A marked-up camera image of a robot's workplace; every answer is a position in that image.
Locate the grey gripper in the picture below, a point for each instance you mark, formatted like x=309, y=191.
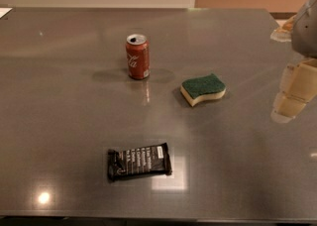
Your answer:
x=306, y=35

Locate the green and yellow sponge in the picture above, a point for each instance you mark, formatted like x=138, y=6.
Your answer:
x=204, y=88

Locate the black rxbar chocolate wrapper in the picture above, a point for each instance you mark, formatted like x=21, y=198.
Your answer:
x=138, y=162

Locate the red cola can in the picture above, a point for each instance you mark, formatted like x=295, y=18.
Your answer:
x=138, y=56

